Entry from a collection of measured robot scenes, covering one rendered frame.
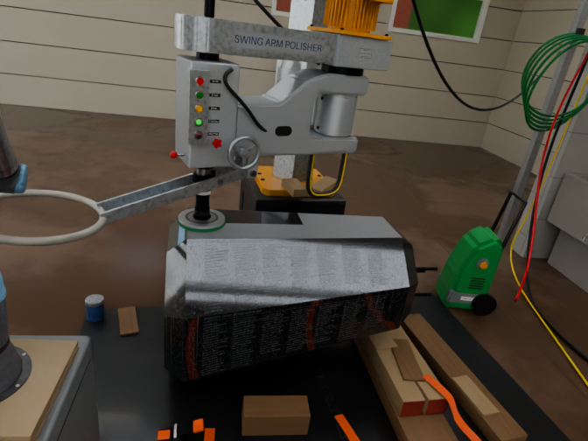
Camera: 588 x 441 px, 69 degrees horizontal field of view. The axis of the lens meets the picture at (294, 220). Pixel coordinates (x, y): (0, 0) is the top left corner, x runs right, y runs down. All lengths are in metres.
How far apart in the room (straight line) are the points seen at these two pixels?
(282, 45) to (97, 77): 6.50
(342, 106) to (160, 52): 6.07
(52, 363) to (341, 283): 1.21
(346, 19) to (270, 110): 0.52
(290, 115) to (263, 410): 1.32
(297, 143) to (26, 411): 1.42
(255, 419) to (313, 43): 1.64
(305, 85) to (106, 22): 6.33
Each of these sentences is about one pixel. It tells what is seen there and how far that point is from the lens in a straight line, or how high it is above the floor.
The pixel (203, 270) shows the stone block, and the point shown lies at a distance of 1.84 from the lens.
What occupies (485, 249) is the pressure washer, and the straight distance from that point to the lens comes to 3.16.
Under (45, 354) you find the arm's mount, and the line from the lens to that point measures 1.28.
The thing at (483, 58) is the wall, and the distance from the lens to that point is 9.12.
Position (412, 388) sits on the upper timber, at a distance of 2.27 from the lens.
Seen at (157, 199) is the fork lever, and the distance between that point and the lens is 1.87.
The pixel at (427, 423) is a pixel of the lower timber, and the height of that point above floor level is 0.10.
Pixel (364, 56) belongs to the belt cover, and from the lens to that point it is 2.06.
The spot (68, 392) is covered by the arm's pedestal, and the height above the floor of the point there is 0.84.
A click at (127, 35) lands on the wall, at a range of 7.99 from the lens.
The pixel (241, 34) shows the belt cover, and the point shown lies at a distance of 1.77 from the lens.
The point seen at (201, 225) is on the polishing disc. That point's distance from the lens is 1.94.
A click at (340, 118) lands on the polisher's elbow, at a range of 2.09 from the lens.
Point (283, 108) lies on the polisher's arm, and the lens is 1.90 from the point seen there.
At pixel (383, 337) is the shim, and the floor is 0.22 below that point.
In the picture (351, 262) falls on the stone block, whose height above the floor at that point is 0.74.
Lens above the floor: 1.69
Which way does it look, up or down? 24 degrees down
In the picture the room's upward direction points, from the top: 8 degrees clockwise
